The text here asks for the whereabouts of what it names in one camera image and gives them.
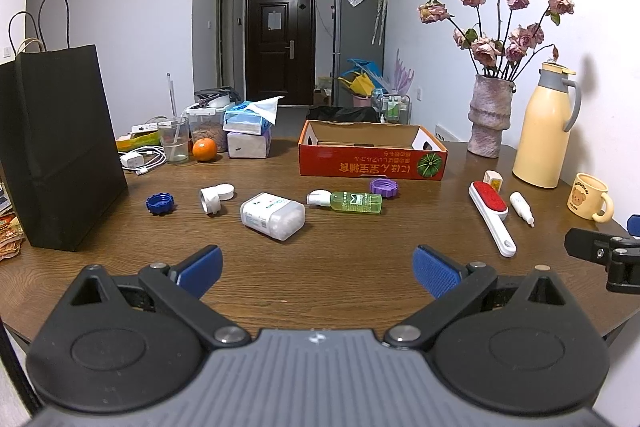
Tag red white lint brush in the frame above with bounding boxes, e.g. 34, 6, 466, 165
469, 181, 516, 258

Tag white small tube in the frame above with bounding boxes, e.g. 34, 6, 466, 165
509, 192, 535, 228

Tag white cotton swab jar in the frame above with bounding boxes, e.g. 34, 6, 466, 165
240, 192, 306, 242

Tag green spray bottle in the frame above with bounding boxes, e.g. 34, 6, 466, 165
307, 190, 383, 213

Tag yellow bear mug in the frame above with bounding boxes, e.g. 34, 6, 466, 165
567, 173, 614, 223

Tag blue plastic cap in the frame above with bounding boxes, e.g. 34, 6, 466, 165
145, 193, 175, 216

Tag white small open bottle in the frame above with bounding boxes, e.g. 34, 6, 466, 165
200, 186, 221, 216

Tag white round lid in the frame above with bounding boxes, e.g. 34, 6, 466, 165
214, 183, 235, 200

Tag small white cube box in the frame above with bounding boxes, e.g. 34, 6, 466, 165
483, 170, 503, 192

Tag purple plastic cap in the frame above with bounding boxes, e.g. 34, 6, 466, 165
369, 178, 399, 198

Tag orange fruit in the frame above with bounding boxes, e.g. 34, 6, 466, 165
192, 138, 218, 162

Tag yellow flat package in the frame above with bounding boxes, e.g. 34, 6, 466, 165
116, 131, 160, 153

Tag clear drinking glass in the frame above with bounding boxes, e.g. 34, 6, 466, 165
157, 117, 190, 164

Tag purple tissue pack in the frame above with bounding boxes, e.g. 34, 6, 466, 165
227, 129, 271, 159

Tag cream thermos jug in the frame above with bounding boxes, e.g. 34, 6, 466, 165
512, 62, 582, 190

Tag clear food storage container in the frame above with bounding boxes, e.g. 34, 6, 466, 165
184, 104, 232, 153

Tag black paper shopping bag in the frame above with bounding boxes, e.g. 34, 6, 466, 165
1, 44, 127, 251

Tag textured pink vase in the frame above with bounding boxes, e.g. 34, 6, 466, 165
468, 75, 515, 158

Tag orange cardboard box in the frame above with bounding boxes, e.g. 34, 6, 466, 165
298, 120, 448, 181

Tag blue tissue pack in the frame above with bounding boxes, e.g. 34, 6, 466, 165
222, 95, 282, 135

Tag black headset on container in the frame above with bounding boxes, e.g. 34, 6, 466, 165
194, 86, 241, 108

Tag black bag behind table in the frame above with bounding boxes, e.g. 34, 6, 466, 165
306, 106, 380, 124

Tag purple feather decoration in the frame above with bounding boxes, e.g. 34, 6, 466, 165
390, 50, 416, 95

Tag yellow blue bags pile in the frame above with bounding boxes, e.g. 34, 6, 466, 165
337, 58, 390, 98

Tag dried pink roses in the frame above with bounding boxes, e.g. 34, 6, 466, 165
416, 0, 575, 82

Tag grey refrigerator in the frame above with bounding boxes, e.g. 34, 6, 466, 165
332, 0, 384, 107

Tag dark wooden door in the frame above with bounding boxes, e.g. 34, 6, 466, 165
244, 0, 317, 105

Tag white charger with cable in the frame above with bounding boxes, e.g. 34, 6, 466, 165
119, 145, 167, 176

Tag wire rack with bottles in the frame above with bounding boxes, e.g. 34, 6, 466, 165
372, 92, 411, 124

